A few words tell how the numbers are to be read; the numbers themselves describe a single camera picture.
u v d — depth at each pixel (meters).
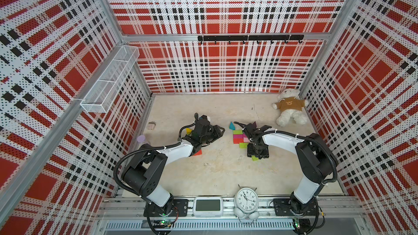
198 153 0.70
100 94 0.90
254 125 1.01
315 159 0.47
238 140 0.93
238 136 0.99
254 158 0.88
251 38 0.91
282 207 0.73
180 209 0.74
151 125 1.02
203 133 0.72
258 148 0.77
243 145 0.92
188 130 0.72
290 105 1.04
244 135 0.78
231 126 1.01
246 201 0.72
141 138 0.88
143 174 0.45
